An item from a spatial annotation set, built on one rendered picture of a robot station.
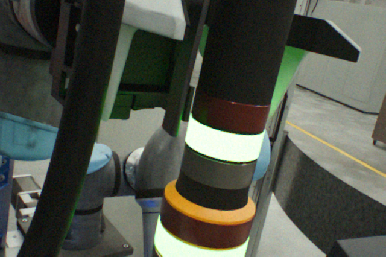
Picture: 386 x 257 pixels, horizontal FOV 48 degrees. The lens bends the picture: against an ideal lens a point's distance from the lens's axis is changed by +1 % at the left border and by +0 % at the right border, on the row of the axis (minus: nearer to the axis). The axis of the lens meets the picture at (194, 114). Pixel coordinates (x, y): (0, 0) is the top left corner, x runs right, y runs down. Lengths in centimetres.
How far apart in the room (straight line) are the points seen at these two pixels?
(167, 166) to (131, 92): 43
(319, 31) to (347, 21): 1056
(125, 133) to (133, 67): 194
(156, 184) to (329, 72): 1031
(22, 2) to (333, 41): 23
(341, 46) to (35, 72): 28
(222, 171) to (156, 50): 9
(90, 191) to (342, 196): 151
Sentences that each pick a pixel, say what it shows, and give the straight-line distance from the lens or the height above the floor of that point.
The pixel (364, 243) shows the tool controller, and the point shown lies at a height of 125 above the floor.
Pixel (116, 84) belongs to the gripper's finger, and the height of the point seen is 163.
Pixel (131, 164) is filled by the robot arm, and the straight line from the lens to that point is 105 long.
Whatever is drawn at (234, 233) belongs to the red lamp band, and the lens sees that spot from 19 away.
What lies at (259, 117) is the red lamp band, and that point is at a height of 162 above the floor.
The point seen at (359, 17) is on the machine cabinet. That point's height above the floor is 197.
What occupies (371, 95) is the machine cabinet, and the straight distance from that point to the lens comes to 1005.
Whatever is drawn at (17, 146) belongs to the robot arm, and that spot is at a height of 150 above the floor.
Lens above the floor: 166
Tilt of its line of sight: 15 degrees down
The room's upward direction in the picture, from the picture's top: 12 degrees clockwise
